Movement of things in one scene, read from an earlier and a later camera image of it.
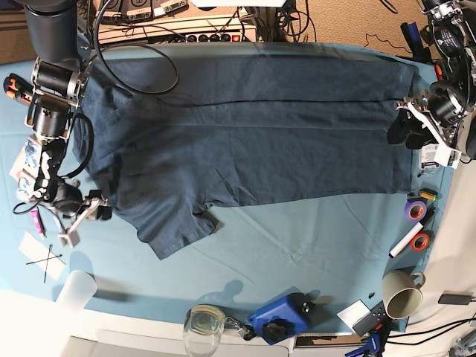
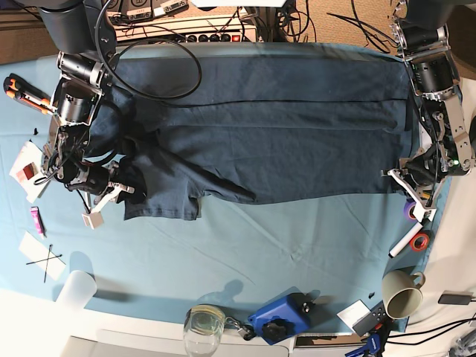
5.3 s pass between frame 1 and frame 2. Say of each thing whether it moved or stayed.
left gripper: moved
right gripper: moved
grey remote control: stayed
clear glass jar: stayed
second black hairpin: stayed
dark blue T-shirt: stayed
